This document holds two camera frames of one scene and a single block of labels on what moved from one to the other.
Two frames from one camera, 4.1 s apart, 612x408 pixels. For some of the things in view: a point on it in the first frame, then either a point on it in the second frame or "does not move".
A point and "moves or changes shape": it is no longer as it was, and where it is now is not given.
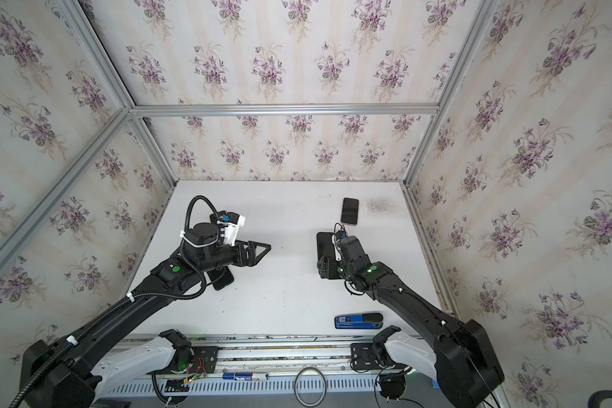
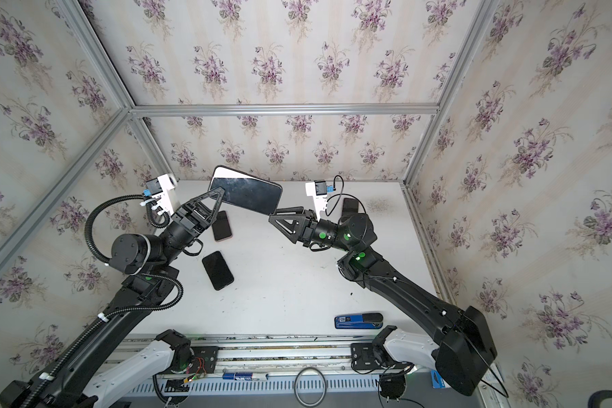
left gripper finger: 252,262 → 208,223
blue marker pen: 244,376 does not move
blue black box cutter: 362,320 does not move
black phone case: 325,246 moves or changes shape
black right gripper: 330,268 → 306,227
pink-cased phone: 350,211 does not move
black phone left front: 226,280 does not move
